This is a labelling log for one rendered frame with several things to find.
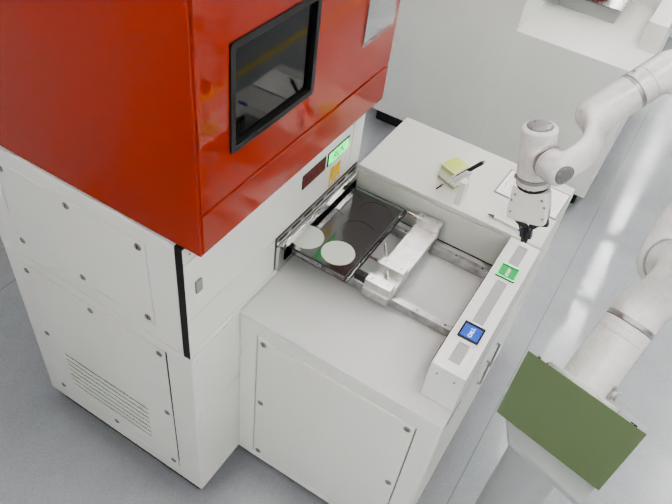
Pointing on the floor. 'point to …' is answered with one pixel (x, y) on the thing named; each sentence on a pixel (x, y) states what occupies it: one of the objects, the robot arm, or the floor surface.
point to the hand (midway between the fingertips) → (526, 233)
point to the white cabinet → (342, 421)
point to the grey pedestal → (535, 472)
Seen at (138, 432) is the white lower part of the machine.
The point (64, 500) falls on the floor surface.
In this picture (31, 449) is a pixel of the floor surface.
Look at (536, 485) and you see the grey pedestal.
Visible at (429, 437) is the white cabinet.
